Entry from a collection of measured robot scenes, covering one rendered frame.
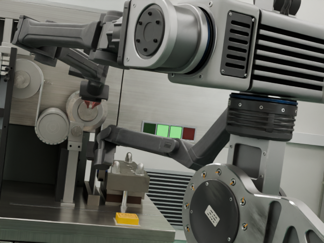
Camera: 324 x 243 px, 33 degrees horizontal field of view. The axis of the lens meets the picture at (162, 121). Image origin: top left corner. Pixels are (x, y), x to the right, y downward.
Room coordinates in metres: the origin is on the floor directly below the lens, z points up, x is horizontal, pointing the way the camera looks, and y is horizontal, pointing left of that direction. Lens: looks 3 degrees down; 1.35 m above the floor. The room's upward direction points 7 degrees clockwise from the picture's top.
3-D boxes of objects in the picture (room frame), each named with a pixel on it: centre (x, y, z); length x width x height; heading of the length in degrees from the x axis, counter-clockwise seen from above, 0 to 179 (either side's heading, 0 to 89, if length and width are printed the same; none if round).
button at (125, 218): (1.84, 0.08, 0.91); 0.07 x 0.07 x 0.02; 12
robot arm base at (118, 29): (1.03, 0.07, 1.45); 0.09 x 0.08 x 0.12; 126
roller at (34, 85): (2.11, 0.55, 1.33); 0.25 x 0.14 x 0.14; 12
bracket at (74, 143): (1.99, 0.31, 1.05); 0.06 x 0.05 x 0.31; 12
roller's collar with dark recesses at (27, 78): (1.96, 0.52, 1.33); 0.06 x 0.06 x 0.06; 12
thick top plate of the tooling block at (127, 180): (2.23, 0.14, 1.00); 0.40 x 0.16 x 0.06; 12
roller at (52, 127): (2.13, 0.42, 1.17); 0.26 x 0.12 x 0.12; 12
